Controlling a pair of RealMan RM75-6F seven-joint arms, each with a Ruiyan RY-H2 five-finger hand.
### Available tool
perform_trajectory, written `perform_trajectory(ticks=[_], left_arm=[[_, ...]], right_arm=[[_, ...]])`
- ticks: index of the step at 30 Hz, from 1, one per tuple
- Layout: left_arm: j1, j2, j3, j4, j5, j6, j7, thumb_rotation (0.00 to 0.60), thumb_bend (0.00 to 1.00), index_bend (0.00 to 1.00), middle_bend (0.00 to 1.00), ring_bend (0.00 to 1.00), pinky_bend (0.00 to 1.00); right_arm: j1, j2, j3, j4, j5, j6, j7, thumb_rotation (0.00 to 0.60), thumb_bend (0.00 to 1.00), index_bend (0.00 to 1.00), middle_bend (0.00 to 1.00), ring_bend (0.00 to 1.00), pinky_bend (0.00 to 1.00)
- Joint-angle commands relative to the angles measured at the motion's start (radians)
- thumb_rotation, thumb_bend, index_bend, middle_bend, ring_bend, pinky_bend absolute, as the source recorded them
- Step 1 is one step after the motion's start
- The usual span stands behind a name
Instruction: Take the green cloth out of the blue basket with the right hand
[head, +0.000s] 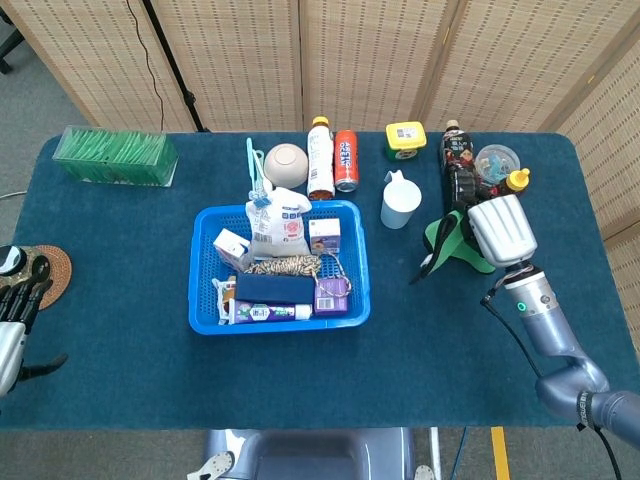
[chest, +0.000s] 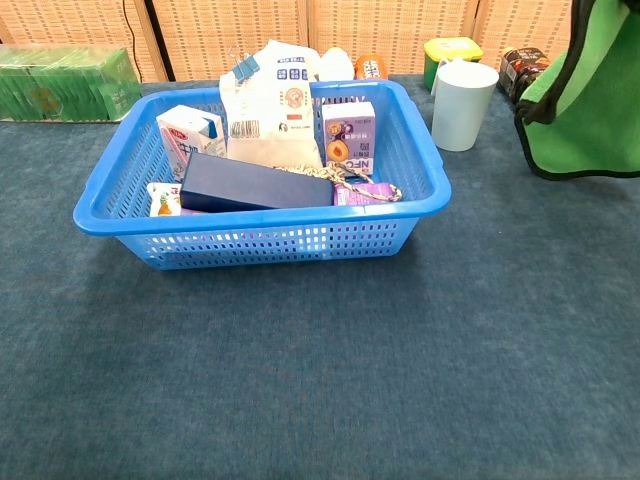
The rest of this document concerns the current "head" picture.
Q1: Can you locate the white metal bar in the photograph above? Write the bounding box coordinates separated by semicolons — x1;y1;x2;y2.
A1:
428;427;443;480

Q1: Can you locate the yellow floor tape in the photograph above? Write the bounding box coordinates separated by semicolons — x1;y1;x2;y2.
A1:
490;426;511;480

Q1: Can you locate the navy blue flat case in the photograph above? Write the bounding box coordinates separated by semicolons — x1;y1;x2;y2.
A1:
235;272;316;304

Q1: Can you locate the blue plastic mesh basket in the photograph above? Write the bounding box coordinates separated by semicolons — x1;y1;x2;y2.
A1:
188;199;372;335

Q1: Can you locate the green cloth with black trim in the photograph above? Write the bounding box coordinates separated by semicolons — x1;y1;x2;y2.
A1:
409;209;496;286

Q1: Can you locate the black furniture leg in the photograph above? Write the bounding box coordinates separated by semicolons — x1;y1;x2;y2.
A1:
0;9;26;76

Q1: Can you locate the teal toothbrush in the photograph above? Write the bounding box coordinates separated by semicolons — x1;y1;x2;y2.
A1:
244;137;274;209

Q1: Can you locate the thin black hanging cable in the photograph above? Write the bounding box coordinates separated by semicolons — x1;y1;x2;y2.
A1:
124;0;166;134

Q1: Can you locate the purple box with barcode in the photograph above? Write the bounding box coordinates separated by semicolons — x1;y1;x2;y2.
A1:
313;277;349;315

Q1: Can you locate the dark tea bottle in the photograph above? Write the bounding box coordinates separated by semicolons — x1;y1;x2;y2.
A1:
438;119;482;221

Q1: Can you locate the small white carton box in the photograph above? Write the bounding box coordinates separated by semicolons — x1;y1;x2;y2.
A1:
213;228;254;269

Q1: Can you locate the transparent box of green packets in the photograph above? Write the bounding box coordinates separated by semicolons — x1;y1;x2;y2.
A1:
52;124;180;189

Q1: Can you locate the honey bottle with yellow cap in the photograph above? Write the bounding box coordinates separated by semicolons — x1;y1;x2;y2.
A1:
492;167;531;200

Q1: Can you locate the white salt bag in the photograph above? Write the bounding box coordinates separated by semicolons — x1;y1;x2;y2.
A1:
244;187;314;259

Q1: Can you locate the small white purple box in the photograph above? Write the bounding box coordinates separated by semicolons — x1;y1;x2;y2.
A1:
308;218;343;256

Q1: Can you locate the black stand pole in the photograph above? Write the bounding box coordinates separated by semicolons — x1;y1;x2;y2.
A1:
142;0;209;134

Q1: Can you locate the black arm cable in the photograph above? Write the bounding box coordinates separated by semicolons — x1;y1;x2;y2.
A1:
479;287;626;480

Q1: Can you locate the orange soda can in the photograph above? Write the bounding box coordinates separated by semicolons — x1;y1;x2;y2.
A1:
333;129;360;194

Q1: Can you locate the small snack packet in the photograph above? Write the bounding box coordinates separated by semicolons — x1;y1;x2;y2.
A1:
212;277;239;326

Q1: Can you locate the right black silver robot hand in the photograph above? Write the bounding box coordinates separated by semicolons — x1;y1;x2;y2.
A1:
452;194;539;266

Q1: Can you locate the purple white toothpaste tube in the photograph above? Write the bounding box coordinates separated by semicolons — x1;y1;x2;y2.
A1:
232;299;314;325

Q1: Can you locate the blue felt table cover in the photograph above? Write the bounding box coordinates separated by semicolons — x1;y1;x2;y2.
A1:
0;130;640;431

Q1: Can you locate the beige bowl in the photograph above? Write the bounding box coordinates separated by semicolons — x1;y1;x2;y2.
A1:
263;143;309;190

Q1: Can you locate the black and white patterned cup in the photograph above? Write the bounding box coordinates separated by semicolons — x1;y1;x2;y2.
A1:
0;244;29;276

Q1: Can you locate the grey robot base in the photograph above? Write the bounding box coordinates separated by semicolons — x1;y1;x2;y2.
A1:
187;427;436;480

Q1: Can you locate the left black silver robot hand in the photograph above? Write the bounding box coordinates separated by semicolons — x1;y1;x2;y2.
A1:
0;272;70;396

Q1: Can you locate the brown white braided rope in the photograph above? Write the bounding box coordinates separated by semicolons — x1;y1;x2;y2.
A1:
243;253;353;301

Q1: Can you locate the white bottle with yellow cap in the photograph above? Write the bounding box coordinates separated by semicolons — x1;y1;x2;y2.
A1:
306;116;336;201

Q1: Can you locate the blue floor cable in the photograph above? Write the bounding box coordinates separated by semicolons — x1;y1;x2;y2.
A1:
449;426;469;480

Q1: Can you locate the clear plastic lidded cup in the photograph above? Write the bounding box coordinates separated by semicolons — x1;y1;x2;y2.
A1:
473;143;521;194

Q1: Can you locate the green container with yellow lid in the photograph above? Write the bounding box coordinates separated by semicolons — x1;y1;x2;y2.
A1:
384;121;429;162

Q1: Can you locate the round brown woven coaster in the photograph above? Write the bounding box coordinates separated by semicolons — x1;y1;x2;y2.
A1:
19;244;73;310

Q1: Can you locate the white plastic spouted cup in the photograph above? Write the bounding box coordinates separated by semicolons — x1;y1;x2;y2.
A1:
380;169;423;230

